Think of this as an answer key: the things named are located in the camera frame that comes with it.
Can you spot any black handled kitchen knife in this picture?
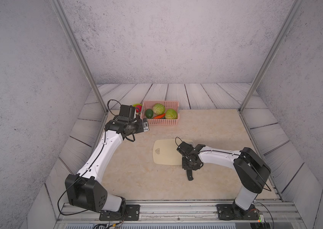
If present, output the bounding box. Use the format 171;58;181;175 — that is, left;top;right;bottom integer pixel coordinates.
186;169;194;181

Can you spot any cream plastic cutting board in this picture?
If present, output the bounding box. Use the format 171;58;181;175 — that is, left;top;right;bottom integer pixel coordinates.
152;139;182;166

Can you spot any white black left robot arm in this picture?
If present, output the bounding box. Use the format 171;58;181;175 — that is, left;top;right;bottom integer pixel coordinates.
65;116;149;216

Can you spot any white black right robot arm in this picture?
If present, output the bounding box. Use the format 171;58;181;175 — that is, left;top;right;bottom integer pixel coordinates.
177;142;271;212

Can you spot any dark green avocado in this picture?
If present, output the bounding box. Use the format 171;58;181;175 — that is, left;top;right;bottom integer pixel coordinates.
145;109;154;119

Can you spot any red apple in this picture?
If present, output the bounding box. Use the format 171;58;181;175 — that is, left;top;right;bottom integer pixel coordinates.
135;105;142;113

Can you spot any pink plastic basket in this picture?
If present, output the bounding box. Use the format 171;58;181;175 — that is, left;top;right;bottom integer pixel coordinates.
141;100;180;126

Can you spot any orange carrot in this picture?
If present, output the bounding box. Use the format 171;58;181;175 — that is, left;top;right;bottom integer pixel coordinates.
154;114;166;119

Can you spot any green cabbage left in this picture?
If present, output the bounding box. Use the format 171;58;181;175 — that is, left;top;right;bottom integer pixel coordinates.
152;103;165;116

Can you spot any green cabbage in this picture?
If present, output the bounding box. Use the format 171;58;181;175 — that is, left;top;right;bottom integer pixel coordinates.
165;109;178;120
152;103;165;116

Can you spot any green cabbage right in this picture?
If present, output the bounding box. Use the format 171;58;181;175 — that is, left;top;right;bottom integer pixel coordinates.
165;109;178;120

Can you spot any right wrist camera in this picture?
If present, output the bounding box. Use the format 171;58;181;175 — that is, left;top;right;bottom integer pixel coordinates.
177;141;194;157

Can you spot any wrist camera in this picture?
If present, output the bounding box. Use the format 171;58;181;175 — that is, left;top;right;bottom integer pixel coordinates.
119;105;135;120
177;141;194;157

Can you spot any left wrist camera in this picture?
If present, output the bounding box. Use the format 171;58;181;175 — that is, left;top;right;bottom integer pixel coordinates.
119;105;135;120

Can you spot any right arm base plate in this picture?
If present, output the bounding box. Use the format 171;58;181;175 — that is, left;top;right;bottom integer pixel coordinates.
216;203;260;221

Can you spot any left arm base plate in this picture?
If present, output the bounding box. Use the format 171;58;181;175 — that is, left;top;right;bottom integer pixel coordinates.
99;204;140;221

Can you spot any aluminium mounting rail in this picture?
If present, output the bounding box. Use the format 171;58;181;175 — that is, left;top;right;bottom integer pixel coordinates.
55;199;306;229

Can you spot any left aluminium frame post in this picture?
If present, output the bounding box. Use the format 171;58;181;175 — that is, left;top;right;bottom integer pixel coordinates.
50;0;108;113

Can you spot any aluminium frame post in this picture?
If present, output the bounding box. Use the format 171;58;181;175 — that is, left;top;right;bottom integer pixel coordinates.
238;0;303;114
50;0;108;113

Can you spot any right aluminium frame post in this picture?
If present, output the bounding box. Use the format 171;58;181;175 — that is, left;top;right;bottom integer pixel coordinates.
238;0;303;114

